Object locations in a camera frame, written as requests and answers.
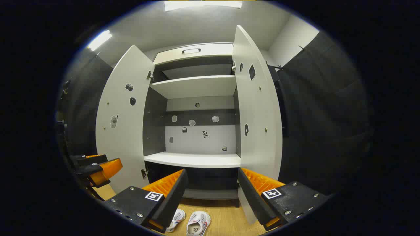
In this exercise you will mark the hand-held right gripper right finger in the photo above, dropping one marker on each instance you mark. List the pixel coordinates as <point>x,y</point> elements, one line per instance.
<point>251,200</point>

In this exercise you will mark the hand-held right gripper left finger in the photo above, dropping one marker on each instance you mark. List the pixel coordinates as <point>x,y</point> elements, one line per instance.
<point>174,200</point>

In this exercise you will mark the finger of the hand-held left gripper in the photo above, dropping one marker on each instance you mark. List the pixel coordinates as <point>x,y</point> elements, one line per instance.
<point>88,169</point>
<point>90,160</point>

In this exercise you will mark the white canvas shoe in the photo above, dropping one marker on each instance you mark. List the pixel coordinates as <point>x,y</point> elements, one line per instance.
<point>198,223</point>
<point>178,217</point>

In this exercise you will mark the white cabinet door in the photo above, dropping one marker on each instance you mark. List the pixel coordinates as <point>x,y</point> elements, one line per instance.
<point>259,108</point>
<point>121,147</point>

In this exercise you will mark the white shoe cabinet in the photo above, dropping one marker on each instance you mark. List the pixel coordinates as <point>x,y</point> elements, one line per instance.
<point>200,141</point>

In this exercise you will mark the white cabinet shelf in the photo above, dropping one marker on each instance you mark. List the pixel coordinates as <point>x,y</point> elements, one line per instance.
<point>197,160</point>
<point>197,86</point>

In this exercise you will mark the ceiling strip light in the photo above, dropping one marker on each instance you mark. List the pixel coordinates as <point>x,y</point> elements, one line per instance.
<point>99,40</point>

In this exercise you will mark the ceiling light panel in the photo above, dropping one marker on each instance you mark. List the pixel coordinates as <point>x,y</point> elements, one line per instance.
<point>203,4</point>

